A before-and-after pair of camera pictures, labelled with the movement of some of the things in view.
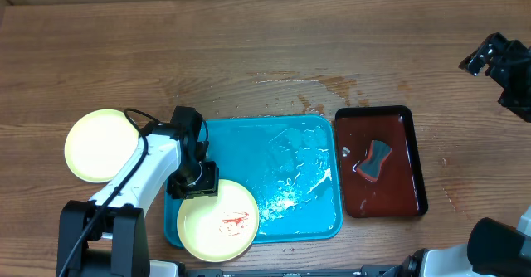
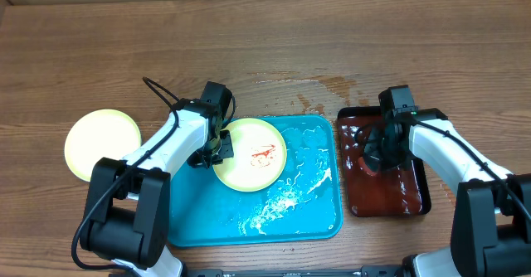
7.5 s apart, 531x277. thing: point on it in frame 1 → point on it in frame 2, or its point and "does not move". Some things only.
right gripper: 489,55 → 377,152
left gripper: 208,187 → 226,152
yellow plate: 218,228 → 260,155
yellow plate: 98,144 does not move
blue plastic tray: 290,166 does not move
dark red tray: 400,190 does not move
